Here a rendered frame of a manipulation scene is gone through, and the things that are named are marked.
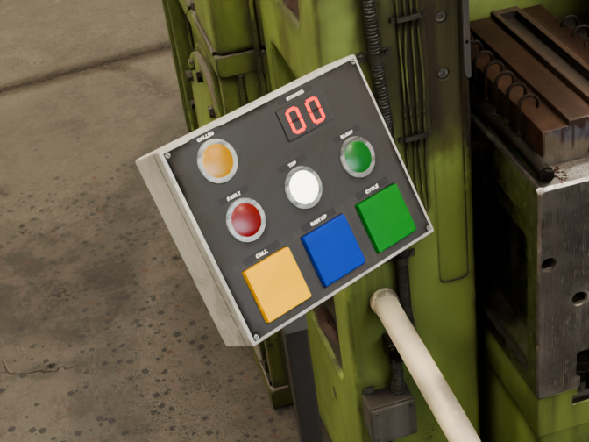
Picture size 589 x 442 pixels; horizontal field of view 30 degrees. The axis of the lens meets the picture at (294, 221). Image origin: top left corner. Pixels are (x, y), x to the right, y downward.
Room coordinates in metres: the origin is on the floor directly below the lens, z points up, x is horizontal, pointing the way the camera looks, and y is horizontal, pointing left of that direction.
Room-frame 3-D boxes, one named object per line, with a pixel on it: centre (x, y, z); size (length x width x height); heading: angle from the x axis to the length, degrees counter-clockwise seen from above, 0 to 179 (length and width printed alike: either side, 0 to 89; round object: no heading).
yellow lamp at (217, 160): (1.23, 0.09, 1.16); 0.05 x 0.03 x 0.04; 101
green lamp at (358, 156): (1.31, -0.10, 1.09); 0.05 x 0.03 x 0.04; 101
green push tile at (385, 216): (1.27, -0.13, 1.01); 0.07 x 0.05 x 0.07; 126
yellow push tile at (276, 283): (1.16, 0.04, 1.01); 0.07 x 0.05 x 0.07; 126
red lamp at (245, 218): (1.19, 0.06, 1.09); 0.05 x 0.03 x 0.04; 101
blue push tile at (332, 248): (1.21, -0.05, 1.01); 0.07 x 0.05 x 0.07; 126
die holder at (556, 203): (1.73, -0.52, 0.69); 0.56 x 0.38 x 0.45; 11
